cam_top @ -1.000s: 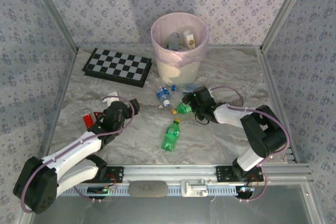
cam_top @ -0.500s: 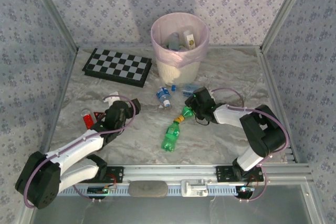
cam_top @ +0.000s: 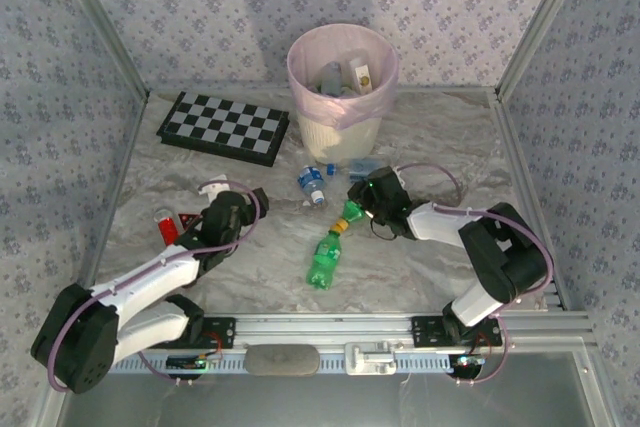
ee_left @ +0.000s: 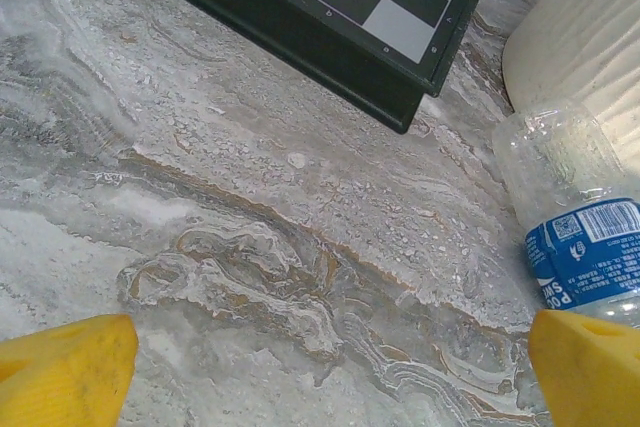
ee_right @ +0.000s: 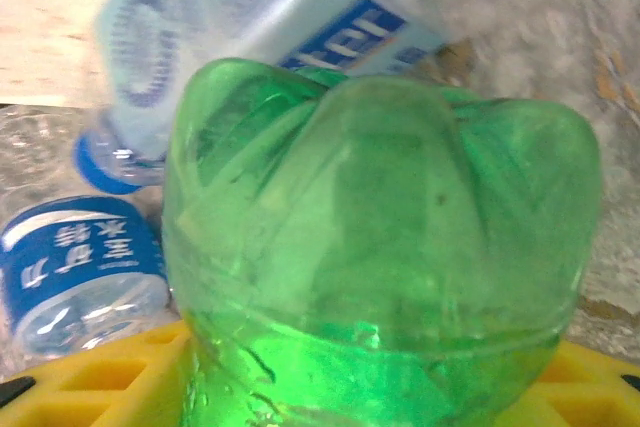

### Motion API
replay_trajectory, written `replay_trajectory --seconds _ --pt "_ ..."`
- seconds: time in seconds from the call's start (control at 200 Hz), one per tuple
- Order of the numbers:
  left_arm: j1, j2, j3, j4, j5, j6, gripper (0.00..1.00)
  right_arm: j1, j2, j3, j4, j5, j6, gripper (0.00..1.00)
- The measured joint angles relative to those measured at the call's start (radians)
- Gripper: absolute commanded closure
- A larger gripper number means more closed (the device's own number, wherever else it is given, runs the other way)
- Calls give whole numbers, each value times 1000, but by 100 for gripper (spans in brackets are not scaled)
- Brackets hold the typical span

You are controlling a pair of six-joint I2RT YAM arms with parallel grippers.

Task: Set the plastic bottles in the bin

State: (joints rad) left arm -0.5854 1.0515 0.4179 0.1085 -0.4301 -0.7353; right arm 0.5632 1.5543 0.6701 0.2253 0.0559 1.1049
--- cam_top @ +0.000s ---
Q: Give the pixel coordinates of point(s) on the green bottle barcode label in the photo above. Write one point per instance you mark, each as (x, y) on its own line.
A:
(354, 211)

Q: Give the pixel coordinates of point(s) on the crushed bottle blue cap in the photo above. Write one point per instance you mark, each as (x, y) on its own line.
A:
(361, 169)

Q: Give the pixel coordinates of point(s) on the blue label bottle white cap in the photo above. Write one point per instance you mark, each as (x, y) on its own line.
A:
(310, 181)

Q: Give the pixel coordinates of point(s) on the green bottle yellow cap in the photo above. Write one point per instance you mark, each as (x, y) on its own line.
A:
(324, 262)

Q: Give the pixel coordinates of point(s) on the clear rectangular bottle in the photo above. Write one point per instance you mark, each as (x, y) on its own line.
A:
(362, 78)

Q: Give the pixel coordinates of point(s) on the clear bottle white cap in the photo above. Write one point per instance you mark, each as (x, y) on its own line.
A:
(331, 78)

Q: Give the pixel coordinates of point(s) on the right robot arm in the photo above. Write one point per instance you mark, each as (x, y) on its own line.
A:
(435, 224)

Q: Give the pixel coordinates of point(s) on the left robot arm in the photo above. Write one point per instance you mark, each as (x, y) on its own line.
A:
(150, 277)

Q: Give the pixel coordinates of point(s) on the cream ribbed waste bin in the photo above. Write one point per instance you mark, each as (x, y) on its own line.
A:
(340, 134)

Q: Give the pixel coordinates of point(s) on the black red triangular tag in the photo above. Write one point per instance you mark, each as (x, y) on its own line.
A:
(189, 221)

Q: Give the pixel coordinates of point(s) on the red cylindrical tube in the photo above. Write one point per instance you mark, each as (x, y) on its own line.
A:
(168, 229)

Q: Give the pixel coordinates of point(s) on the black and white chessboard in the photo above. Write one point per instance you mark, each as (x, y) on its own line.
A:
(225, 127)

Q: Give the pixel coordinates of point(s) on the small circuit board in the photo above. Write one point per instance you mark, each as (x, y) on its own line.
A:
(187, 362)
(467, 362)

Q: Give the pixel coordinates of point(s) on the grey oval pad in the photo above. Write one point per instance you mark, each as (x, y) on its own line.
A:
(282, 359)

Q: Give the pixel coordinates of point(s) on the grey metal tray panel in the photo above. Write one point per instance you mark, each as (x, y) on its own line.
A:
(320, 402)

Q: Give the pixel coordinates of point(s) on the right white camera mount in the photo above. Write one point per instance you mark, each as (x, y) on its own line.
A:
(400, 175)

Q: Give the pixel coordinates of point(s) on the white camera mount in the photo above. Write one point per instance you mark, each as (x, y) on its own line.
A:
(400, 175)
(215, 187)

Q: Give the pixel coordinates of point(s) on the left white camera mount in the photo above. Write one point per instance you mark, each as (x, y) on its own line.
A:
(215, 187)

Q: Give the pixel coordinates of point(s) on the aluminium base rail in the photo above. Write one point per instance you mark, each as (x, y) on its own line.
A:
(325, 329)

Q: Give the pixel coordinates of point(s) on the white latch bracket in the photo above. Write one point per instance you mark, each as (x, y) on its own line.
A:
(370, 359)

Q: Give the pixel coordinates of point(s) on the aluminium frame corner post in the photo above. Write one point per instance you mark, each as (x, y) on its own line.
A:
(540, 22)
(100, 22)

